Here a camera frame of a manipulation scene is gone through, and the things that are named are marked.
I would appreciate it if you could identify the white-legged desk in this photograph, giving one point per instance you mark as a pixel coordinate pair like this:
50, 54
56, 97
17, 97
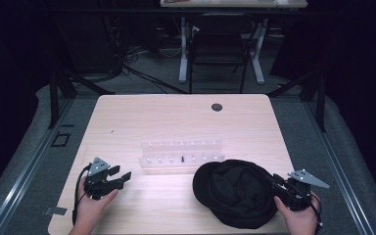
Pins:
231, 19

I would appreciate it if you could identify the black chair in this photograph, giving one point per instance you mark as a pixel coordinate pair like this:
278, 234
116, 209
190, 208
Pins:
218, 49

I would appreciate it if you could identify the clear acrylic rack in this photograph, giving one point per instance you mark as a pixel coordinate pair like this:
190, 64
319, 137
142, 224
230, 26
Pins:
181, 156

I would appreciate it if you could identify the black cap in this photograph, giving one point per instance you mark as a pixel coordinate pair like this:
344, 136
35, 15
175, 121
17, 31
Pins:
236, 194

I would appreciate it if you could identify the grey tape strip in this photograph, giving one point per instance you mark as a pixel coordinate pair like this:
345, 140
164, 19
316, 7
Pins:
55, 211

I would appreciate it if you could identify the person's left hand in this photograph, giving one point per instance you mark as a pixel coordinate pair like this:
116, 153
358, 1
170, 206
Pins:
93, 205

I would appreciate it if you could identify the black metal stand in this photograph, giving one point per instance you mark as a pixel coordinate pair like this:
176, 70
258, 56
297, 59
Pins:
306, 88
65, 81

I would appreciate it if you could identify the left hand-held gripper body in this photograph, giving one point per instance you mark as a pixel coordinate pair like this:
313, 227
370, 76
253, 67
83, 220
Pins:
99, 181

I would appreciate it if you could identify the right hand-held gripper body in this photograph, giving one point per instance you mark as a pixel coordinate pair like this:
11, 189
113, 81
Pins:
300, 189

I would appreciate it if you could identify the person's right hand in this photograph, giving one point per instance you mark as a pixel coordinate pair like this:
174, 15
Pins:
298, 218

